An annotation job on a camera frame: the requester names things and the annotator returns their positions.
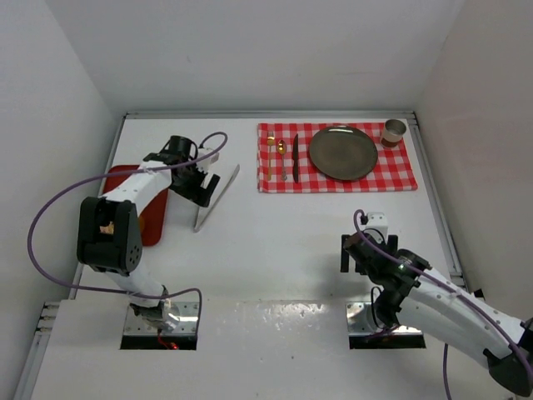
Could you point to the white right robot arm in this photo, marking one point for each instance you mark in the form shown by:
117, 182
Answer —
416, 295

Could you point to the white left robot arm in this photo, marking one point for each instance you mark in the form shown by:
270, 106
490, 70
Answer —
119, 256

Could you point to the metal serving tongs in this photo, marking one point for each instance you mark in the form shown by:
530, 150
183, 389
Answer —
203, 213

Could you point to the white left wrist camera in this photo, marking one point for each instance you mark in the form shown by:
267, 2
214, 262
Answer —
206, 157

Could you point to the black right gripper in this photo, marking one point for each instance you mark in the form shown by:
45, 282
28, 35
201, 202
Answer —
346, 253

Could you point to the gold and silver spoon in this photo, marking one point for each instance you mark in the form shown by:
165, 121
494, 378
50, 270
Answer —
281, 149

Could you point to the gold fork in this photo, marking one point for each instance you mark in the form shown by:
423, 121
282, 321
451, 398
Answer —
271, 141

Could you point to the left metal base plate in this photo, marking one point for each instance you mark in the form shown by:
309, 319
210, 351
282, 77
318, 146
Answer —
183, 316

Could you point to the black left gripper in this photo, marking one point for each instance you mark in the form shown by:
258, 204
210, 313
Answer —
200, 191

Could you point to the black knife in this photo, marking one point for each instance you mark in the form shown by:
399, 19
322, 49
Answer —
295, 159

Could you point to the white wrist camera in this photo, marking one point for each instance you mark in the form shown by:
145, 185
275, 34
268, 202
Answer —
206, 157
376, 226

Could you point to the red checkered cloth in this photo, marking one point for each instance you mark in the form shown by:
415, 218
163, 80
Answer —
393, 172

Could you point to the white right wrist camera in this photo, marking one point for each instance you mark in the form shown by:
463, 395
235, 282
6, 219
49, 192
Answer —
376, 226

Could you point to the metal base plate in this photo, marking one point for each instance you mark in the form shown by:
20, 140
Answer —
360, 323
183, 316

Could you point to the round orange bun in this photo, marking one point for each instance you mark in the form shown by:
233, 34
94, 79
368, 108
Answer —
107, 229

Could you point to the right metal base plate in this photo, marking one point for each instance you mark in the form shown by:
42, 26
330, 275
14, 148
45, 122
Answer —
360, 323

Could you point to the dark round plate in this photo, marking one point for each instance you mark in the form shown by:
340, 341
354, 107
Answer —
343, 153

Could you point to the grey and brown cup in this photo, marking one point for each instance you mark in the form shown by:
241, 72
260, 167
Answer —
392, 133

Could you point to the red serving tray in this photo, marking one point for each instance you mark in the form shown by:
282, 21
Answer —
152, 217

